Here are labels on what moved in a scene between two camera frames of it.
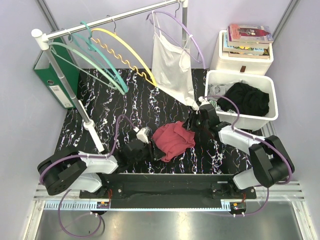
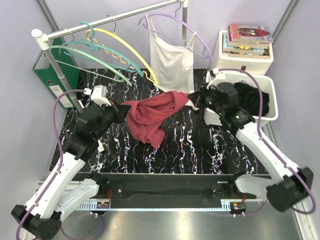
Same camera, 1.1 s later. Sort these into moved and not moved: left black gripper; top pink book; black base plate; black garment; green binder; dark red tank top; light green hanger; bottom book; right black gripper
Moved: light green hanger; right black gripper; dark red tank top; left black gripper
Not moved: green binder; black garment; black base plate; top pink book; bottom book
